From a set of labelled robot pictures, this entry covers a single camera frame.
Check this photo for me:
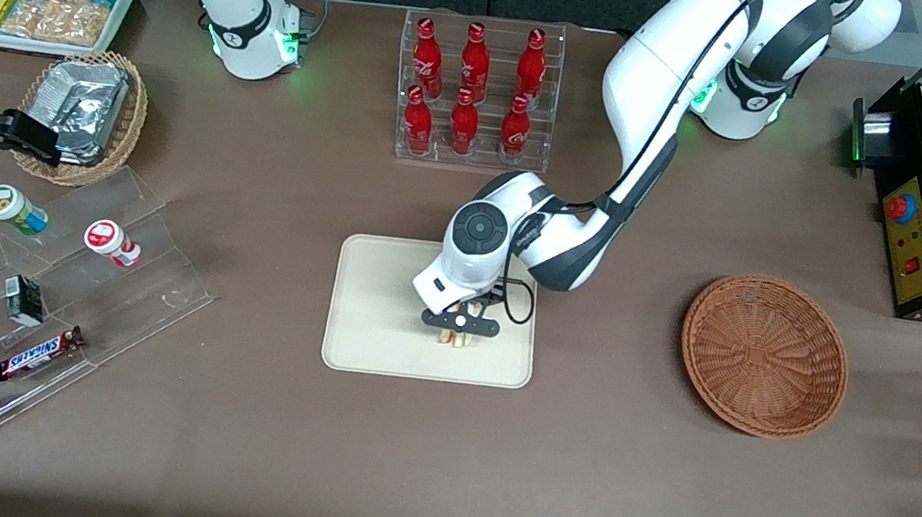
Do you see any triangular sandwich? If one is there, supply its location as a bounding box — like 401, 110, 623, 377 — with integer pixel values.
435, 297, 480, 353

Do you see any cream plastic tray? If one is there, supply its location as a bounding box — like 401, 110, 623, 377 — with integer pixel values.
319, 222, 552, 401

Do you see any light wicker basket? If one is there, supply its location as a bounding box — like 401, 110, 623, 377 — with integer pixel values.
7, 38, 156, 197

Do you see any brown wicker basket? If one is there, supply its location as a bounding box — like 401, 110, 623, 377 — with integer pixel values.
667, 265, 863, 449

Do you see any green label yogurt cup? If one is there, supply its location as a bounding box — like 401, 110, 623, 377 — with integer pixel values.
0, 184, 53, 240

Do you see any silver foil packet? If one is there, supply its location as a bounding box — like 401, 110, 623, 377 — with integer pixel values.
24, 52, 132, 171

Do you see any red label yogurt cup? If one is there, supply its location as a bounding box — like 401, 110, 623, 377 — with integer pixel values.
80, 217, 146, 271

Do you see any small black carton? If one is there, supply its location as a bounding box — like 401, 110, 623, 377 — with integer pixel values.
0, 273, 50, 330

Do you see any clear acrylic bottle rack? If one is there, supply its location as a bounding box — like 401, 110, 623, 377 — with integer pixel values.
382, 0, 571, 182

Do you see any red cola bottle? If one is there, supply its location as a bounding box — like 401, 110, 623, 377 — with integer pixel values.
510, 26, 554, 111
496, 92, 537, 166
406, 16, 452, 100
454, 20, 499, 104
444, 88, 485, 159
397, 84, 441, 158

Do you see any clear acrylic stepped stand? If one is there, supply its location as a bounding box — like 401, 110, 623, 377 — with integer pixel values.
0, 147, 233, 503

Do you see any brown snickers bar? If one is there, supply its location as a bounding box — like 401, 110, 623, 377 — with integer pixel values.
0, 315, 89, 394

